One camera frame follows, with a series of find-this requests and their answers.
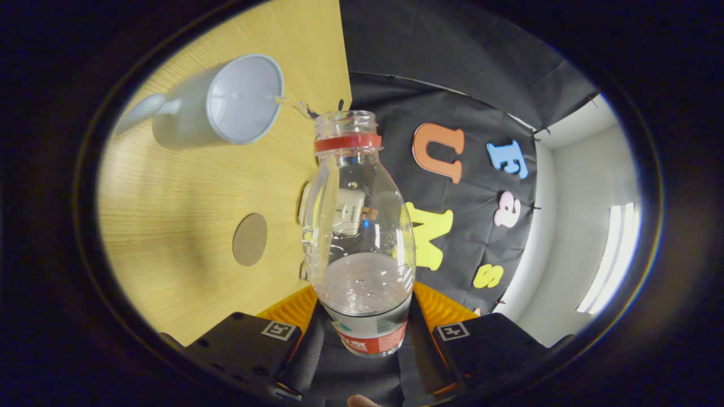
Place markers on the round brown coaster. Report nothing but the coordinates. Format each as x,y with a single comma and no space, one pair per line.
250,240

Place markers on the pale grey cup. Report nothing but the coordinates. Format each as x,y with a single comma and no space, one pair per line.
243,102

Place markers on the wooden table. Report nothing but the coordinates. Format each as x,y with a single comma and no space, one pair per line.
169,226

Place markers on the clear plastic juice bottle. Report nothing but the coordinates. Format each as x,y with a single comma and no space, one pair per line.
362,282

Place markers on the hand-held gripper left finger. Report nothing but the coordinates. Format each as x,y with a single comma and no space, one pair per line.
249,345

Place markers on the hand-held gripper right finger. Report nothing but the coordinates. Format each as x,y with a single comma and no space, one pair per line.
492,345

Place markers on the white toaster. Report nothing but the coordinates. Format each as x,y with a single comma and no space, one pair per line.
304,203

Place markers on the black backdrop cloth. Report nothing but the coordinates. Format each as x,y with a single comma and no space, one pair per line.
452,56

